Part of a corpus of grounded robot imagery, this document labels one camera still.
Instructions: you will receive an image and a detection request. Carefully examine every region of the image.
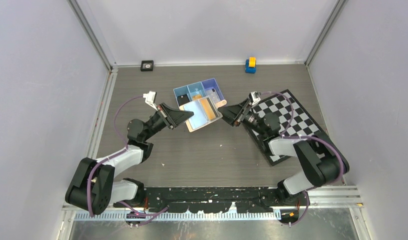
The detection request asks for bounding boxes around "small black square box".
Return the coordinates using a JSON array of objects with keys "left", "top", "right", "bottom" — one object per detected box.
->
[{"left": 140, "top": 60, "right": 154, "bottom": 72}]

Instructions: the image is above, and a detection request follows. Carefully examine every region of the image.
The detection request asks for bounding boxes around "black item in tray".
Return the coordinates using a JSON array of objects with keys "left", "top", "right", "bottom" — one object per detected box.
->
[{"left": 177, "top": 94, "right": 190, "bottom": 106}]

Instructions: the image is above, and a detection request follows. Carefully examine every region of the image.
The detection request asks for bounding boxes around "beige leather card holder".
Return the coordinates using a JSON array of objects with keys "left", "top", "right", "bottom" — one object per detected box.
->
[{"left": 179, "top": 96, "right": 222, "bottom": 133}]

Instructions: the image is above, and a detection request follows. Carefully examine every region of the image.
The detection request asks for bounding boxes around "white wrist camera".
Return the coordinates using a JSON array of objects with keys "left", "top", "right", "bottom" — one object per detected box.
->
[
  {"left": 249, "top": 91, "right": 261, "bottom": 107},
  {"left": 143, "top": 91, "right": 158, "bottom": 111}
]

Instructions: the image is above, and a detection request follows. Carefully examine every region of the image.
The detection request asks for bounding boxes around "black and white chessboard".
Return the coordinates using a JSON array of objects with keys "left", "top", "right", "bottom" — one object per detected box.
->
[{"left": 248, "top": 89, "right": 329, "bottom": 167}]

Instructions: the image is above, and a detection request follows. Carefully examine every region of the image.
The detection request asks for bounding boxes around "blue and yellow toy block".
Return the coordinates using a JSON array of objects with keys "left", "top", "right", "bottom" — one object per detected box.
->
[{"left": 245, "top": 57, "right": 256, "bottom": 74}]

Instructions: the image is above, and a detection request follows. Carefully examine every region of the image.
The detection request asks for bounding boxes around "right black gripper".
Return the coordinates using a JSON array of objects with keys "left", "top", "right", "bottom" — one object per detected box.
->
[{"left": 217, "top": 98, "right": 267, "bottom": 137}]

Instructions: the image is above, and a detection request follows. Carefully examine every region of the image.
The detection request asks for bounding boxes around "clear item in tray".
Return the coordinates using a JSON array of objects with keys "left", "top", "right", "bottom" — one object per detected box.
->
[{"left": 205, "top": 88, "right": 220, "bottom": 103}]

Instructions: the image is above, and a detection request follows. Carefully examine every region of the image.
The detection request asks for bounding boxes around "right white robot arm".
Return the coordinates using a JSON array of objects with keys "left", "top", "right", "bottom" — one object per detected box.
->
[{"left": 218, "top": 99, "right": 349, "bottom": 205}]

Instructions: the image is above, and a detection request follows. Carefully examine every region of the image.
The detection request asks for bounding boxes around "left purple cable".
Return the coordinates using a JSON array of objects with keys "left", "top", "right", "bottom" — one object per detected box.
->
[{"left": 86, "top": 95, "right": 171, "bottom": 228}]

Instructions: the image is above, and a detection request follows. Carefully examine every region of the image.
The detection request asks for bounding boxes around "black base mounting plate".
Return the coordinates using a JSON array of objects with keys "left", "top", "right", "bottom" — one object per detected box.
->
[{"left": 112, "top": 186, "right": 310, "bottom": 215}]

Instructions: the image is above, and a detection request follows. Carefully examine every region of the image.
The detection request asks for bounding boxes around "blue three-compartment organizer tray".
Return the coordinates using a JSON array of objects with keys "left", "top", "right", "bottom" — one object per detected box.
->
[{"left": 173, "top": 78, "right": 227, "bottom": 108}]

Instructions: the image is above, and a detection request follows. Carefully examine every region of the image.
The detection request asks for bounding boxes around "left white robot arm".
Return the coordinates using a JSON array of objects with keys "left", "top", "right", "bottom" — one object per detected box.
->
[{"left": 65, "top": 103, "right": 194, "bottom": 217}]

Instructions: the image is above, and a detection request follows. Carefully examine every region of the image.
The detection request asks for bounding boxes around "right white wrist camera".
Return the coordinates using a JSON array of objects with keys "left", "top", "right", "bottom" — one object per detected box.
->
[{"left": 249, "top": 91, "right": 261, "bottom": 107}]

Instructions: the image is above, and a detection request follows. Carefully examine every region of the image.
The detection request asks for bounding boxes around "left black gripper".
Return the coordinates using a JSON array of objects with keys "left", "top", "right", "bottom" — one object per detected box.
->
[{"left": 143, "top": 103, "right": 193, "bottom": 142}]

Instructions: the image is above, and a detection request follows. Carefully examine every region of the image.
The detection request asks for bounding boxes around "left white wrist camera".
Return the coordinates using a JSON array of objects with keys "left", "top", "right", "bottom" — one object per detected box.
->
[{"left": 143, "top": 91, "right": 158, "bottom": 111}]

